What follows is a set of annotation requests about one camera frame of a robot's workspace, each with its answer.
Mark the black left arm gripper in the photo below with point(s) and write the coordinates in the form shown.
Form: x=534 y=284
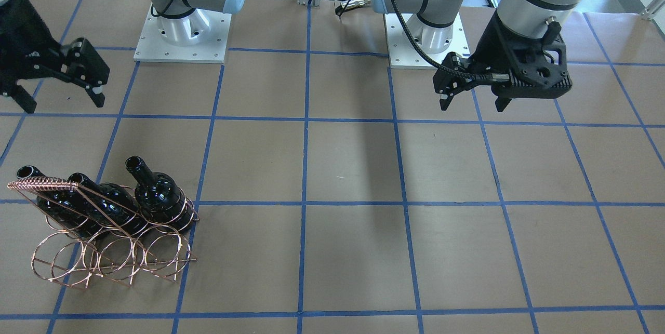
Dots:
x=494 y=45

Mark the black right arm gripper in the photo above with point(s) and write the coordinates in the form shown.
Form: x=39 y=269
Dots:
x=20 y=38

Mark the dark glass wine bottle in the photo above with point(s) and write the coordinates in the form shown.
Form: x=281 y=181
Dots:
x=107 y=201

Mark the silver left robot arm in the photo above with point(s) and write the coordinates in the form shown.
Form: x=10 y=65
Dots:
x=528 y=18

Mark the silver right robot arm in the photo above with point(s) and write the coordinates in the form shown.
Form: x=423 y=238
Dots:
x=434 y=13

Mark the wine bottle in basket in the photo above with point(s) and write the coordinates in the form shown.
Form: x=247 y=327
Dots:
x=70 y=210
x=160 y=200

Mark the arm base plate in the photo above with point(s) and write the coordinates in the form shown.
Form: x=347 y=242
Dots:
x=435 y=42
x=201 y=37

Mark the copper wire wine basket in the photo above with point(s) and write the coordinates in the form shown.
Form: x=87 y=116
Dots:
x=112 y=254

